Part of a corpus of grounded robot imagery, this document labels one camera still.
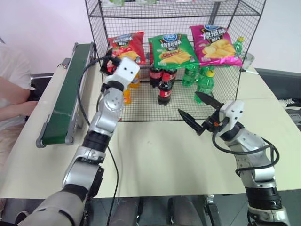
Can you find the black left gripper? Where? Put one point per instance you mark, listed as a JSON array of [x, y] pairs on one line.
[[112, 61]]

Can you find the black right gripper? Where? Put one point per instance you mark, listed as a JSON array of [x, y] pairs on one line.
[[211, 124]]

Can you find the person's bare forearm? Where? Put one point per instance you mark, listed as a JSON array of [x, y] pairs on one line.
[[16, 110]]

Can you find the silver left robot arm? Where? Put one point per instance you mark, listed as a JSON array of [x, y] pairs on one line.
[[105, 115]]

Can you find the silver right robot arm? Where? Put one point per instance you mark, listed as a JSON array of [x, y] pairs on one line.
[[254, 141]]

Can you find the grey conveyor control box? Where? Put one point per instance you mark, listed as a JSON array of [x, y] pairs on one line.
[[65, 63]]

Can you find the green packaged item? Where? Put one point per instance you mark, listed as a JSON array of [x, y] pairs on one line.
[[114, 2]]

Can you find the green conveyor belt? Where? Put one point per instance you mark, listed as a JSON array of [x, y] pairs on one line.
[[63, 101]]

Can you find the green soda bottle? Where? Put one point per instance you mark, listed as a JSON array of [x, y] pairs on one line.
[[208, 68], [189, 76], [205, 88]]

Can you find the red chips bag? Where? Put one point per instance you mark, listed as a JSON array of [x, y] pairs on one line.
[[131, 44]]

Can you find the orange soda bottle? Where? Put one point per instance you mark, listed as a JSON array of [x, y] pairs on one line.
[[127, 97], [135, 81]]

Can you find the cola bottle red label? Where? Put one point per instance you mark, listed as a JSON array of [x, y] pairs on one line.
[[155, 75], [173, 73], [164, 91]]

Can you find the green chips bag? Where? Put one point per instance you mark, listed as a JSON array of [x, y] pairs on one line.
[[174, 50]]

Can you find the magenta chips bag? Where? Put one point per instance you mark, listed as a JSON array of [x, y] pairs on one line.
[[216, 47]]

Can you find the clear plastic cup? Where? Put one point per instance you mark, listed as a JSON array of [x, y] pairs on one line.
[[248, 61]]

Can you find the green bottle yellow cap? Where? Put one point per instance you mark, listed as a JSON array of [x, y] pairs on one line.
[[238, 47]]

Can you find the black chair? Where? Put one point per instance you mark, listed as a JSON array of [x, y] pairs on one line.
[[40, 82]]

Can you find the dark grey side table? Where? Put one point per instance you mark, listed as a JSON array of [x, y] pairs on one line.
[[277, 82]]

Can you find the person in white shirt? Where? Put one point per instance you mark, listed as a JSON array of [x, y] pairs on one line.
[[11, 63]]

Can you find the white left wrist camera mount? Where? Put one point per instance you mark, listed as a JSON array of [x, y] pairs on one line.
[[127, 69]]

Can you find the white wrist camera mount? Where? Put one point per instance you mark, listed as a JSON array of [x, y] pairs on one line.
[[127, 69], [232, 111]]

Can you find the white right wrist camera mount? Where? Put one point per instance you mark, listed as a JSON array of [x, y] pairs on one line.
[[232, 111]]

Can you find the black metal bracket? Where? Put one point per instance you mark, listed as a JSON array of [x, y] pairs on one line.
[[211, 209]]

